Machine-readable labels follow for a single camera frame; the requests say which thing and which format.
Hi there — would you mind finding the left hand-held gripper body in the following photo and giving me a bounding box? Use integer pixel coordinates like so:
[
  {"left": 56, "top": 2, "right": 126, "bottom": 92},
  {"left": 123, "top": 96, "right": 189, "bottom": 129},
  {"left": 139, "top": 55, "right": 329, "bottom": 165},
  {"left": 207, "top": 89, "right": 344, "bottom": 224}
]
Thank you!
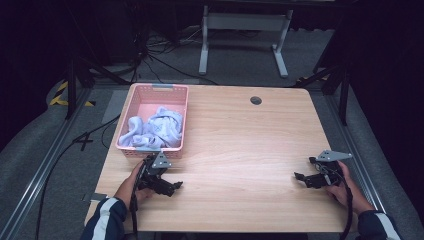
[{"left": 137, "top": 151, "right": 174, "bottom": 193}]

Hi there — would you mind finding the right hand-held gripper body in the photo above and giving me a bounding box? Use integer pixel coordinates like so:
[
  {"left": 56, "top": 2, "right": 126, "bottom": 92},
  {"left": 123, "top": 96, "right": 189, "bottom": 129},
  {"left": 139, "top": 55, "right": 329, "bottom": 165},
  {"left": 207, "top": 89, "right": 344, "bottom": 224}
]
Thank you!
[{"left": 309, "top": 149, "right": 353, "bottom": 190}]

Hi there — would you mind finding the white printed towel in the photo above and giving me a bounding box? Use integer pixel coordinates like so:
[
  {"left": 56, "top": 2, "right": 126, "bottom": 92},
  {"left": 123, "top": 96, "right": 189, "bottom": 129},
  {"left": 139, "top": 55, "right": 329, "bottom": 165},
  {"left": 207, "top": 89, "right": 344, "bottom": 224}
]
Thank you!
[{"left": 118, "top": 106, "right": 184, "bottom": 150}]

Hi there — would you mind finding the pink plastic basket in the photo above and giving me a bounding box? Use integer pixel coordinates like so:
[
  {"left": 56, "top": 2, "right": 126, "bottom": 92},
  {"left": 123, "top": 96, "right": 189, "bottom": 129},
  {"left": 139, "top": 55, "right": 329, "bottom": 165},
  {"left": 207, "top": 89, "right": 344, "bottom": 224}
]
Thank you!
[{"left": 115, "top": 83, "right": 190, "bottom": 160}]

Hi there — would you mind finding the person's right hand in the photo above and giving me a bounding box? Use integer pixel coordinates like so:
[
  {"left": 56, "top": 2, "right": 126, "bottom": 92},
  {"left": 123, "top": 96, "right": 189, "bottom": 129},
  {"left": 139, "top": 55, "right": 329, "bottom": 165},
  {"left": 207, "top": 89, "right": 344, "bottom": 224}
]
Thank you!
[{"left": 325, "top": 161, "right": 364, "bottom": 214}]

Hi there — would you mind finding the person's left hand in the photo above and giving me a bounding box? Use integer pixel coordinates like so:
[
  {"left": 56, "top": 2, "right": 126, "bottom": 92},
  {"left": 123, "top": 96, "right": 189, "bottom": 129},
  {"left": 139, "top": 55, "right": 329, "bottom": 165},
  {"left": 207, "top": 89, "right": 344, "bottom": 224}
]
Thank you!
[{"left": 114, "top": 161, "right": 156, "bottom": 209}]

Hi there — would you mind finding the gray tape piece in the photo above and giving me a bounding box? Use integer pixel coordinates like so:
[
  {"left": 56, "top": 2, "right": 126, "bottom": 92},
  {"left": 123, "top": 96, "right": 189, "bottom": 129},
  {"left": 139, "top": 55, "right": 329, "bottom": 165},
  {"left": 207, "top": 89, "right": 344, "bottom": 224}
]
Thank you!
[{"left": 82, "top": 192, "right": 108, "bottom": 203}]

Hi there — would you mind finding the black metal stand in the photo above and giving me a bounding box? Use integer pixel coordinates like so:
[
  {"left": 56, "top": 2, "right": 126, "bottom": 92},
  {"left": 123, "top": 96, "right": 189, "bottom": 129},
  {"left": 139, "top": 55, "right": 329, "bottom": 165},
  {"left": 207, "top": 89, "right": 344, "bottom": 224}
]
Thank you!
[{"left": 293, "top": 63, "right": 352, "bottom": 127}]

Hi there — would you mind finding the black tripod stand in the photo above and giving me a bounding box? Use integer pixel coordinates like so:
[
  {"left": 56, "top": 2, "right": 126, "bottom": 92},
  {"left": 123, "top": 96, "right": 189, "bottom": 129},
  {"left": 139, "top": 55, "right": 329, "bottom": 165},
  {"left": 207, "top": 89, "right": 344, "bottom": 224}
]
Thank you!
[{"left": 64, "top": 54, "right": 132, "bottom": 121}]

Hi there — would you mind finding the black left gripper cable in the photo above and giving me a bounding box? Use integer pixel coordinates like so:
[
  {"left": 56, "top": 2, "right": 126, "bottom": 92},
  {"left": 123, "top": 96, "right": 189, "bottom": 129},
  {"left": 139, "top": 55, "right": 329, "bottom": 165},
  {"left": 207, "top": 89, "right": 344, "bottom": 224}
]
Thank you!
[{"left": 129, "top": 159, "right": 150, "bottom": 240}]

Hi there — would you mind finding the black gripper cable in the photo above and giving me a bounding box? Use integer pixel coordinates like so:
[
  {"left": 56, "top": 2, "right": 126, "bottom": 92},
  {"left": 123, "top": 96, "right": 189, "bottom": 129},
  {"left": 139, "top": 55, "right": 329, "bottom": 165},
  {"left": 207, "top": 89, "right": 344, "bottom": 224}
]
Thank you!
[
  {"left": 335, "top": 161, "right": 355, "bottom": 240},
  {"left": 129, "top": 159, "right": 150, "bottom": 240}
]

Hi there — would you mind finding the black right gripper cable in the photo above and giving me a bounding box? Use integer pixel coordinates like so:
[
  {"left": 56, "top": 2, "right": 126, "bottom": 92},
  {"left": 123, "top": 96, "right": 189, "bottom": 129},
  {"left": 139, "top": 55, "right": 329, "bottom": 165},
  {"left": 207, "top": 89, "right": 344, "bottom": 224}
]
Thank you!
[{"left": 335, "top": 161, "right": 355, "bottom": 240}]

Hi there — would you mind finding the black floor cable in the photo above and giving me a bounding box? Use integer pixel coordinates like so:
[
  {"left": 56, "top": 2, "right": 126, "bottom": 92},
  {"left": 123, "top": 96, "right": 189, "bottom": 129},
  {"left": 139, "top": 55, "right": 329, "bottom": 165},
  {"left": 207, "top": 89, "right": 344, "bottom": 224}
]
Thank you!
[{"left": 34, "top": 114, "right": 122, "bottom": 240}]

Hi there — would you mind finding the tangle of black cables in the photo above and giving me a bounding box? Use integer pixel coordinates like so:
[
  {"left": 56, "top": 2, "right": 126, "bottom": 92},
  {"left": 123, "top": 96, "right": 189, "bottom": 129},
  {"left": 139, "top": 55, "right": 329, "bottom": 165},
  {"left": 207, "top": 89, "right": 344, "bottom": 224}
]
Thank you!
[{"left": 131, "top": 24, "right": 221, "bottom": 86}]

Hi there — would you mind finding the white metal desk frame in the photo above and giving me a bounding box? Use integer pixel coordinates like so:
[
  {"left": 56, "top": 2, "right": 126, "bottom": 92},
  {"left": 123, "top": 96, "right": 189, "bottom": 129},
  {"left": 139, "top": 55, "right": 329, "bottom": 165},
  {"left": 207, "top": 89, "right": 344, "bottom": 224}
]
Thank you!
[{"left": 198, "top": 4, "right": 294, "bottom": 79}]

